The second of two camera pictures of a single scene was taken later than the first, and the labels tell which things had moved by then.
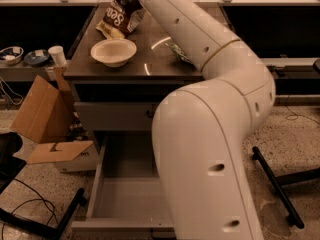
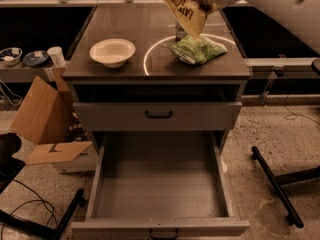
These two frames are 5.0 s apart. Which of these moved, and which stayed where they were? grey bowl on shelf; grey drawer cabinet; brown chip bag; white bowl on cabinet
Moved: brown chip bag
Stayed: white bowl on cabinet; grey drawer cabinet; grey bowl on shelf
